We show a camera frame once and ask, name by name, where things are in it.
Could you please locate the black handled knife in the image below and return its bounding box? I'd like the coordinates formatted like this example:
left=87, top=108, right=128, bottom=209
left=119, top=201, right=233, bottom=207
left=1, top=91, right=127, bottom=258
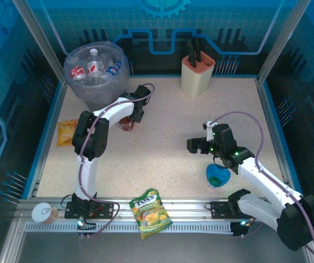
left=184, top=38, right=197, bottom=68
left=193, top=38, right=203, bottom=62

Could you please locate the clear bottle orange cap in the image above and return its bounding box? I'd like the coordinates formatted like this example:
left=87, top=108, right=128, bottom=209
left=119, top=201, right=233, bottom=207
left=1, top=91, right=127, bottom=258
left=69, top=65, right=88, bottom=81

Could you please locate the clear bottle red white label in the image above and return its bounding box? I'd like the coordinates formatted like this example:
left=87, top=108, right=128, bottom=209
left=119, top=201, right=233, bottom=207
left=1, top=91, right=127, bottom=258
left=87, top=48, right=106, bottom=83

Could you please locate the clear bottle blue label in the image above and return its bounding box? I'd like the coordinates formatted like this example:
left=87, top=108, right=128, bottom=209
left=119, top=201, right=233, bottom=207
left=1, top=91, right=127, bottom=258
left=106, top=60, right=123, bottom=76

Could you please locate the grey bin with plastic liner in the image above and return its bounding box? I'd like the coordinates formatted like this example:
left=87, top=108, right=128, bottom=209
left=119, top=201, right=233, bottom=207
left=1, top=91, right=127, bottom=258
left=63, top=41, right=130, bottom=112

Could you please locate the aluminium frame rail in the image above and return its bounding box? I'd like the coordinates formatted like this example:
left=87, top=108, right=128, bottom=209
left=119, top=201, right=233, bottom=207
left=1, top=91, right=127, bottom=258
left=14, top=198, right=310, bottom=222

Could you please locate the green candy bag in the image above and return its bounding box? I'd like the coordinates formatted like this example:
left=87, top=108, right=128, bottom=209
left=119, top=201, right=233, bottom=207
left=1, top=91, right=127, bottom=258
left=129, top=188, right=173, bottom=241

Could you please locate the black cable connector block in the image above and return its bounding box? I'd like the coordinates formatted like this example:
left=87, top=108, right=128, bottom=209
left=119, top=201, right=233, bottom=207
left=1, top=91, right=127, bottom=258
left=76, top=219, right=97, bottom=238
left=230, top=220, right=249, bottom=238

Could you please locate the yellow snack packet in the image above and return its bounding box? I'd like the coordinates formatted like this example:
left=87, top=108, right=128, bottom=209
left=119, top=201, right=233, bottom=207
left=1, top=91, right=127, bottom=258
left=57, top=119, right=79, bottom=147

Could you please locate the beige knife block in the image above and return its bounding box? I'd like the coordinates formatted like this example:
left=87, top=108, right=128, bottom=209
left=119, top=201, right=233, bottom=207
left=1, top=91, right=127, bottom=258
left=180, top=52, right=216, bottom=98

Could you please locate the aluminium frame post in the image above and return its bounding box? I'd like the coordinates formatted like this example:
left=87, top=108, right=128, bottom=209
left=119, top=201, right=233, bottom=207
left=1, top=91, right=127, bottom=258
left=256, top=0, right=311, bottom=83
left=11, top=0, right=67, bottom=83

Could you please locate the amber tea bottle red label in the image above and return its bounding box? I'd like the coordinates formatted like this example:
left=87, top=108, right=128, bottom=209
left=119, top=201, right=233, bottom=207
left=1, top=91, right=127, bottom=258
left=119, top=117, right=135, bottom=133

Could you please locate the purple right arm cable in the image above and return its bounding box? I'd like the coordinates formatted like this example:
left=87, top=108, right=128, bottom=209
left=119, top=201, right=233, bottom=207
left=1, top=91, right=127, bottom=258
left=210, top=111, right=314, bottom=260

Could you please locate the blue triangular plastic container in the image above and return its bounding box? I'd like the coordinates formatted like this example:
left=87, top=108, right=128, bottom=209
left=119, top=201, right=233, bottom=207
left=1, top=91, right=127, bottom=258
left=205, top=163, right=231, bottom=189

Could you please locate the slotted aluminium strip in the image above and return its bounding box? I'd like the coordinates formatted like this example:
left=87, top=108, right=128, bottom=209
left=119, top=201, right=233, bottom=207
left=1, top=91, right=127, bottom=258
left=25, top=222, right=234, bottom=233

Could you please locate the tin can with pull tab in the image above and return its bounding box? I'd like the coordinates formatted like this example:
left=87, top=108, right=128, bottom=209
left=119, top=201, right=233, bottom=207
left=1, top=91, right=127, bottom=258
left=31, top=202, right=60, bottom=225

